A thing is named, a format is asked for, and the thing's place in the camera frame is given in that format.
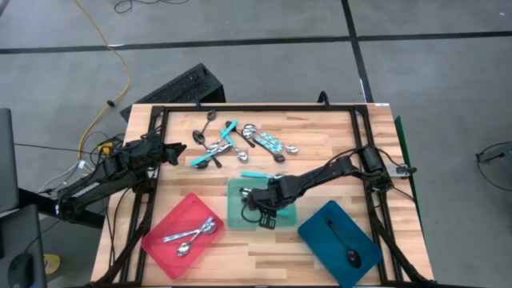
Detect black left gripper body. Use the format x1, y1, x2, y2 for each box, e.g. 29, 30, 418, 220
130, 137, 170, 166

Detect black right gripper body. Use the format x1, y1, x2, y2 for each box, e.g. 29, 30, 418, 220
245, 175, 307, 214

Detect green translucent plastic bin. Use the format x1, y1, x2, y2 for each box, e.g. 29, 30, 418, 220
226, 177, 298, 231

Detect black perforated computer tower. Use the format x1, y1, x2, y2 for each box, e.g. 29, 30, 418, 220
119, 62, 227, 122

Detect blue plastic bin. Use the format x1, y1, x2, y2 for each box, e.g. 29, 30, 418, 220
297, 199, 384, 288

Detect black desk leg bar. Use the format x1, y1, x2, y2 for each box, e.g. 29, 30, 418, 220
18, 187, 106, 230

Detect red translucent plastic bin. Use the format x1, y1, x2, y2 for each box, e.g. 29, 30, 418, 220
139, 191, 225, 280

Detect silver mounting plate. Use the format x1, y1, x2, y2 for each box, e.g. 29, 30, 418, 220
386, 162, 418, 178

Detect dark green panel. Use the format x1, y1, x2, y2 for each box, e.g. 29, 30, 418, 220
394, 114, 422, 229

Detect dark grey desk panel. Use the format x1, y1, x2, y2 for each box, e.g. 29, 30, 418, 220
0, 106, 20, 214

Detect yellow round object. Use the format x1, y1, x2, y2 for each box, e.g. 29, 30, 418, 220
42, 253, 62, 276

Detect dark grey desk surface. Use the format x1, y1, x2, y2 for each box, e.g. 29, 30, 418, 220
0, 204, 48, 288

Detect black computer mouse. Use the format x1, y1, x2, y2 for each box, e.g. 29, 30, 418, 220
6, 252, 36, 288

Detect white cables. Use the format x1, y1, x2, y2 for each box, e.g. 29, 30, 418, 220
38, 158, 97, 194

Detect yellow power cable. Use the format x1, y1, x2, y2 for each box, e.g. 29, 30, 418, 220
73, 0, 132, 161

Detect black floor cable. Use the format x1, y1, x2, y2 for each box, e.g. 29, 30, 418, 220
113, 0, 191, 14

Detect grey stand base with cable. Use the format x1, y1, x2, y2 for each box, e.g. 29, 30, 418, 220
474, 141, 512, 193

